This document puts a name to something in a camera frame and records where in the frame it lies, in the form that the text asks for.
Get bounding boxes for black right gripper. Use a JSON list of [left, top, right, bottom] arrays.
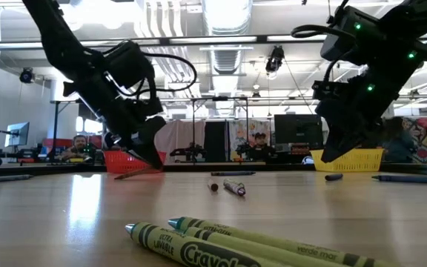
[[311, 59, 402, 163]]

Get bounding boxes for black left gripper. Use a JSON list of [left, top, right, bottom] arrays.
[[63, 51, 167, 170]]

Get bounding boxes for brown crayon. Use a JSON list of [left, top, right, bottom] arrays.
[[114, 166, 162, 181]]

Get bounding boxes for red plastic basket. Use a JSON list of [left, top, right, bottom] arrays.
[[103, 150, 168, 174]]

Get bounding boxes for long blue crayon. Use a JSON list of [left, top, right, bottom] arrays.
[[371, 174, 427, 185]]

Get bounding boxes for purple crayon pale wrapper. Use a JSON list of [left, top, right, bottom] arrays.
[[223, 178, 247, 197]]

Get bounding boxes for green crayon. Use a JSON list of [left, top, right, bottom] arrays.
[[168, 217, 400, 267], [125, 222, 285, 267], [174, 226, 348, 267]]

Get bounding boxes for yellow plastic basket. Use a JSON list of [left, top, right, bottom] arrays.
[[310, 148, 385, 173]]

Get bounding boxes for white curtain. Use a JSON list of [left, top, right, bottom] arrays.
[[153, 120, 206, 164]]

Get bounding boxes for person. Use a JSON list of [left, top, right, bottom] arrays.
[[60, 134, 93, 162], [381, 116, 418, 164], [248, 132, 277, 161]]

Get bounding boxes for black curtain panel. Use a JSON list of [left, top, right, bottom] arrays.
[[204, 120, 230, 163]]

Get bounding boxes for white pipe bundle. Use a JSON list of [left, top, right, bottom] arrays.
[[135, 0, 203, 98]]

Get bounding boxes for red storage bins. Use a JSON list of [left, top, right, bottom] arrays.
[[42, 138, 74, 149]]

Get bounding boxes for floral cloth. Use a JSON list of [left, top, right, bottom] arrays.
[[229, 120, 272, 162]]

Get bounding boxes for silver desk monitor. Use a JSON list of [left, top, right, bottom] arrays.
[[4, 122, 30, 148]]

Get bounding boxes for black track spotlight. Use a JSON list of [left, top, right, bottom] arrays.
[[19, 67, 36, 85]]

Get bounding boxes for black aluminium rig frame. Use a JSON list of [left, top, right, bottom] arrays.
[[0, 162, 427, 178]]

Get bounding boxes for black metal stand frame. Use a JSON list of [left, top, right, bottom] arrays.
[[50, 98, 109, 164], [191, 96, 250, 164]]

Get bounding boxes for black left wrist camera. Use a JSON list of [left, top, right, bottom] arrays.
[[104, 39, 156, 90]]

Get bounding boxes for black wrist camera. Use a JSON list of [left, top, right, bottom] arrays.
[[320, 5, 385, 63], [104, 39, 156, 90]]

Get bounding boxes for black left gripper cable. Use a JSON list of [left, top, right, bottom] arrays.
[[139, 51, 199, 98]]

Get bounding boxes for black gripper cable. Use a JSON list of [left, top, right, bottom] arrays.
[[139, 51, 199, 98], [290, 24, 352, 85]]

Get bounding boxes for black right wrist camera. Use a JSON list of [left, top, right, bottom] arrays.
[[320, 5, 385, 63]]

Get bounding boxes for black rig camera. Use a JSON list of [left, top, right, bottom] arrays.
[[265, 44, 285, 81]]

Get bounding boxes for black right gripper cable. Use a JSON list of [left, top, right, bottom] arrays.
[[290, 24, 352, 85]]

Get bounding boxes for silver ventilation duct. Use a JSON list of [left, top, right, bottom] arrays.
[[201, 0, 254, 116]]

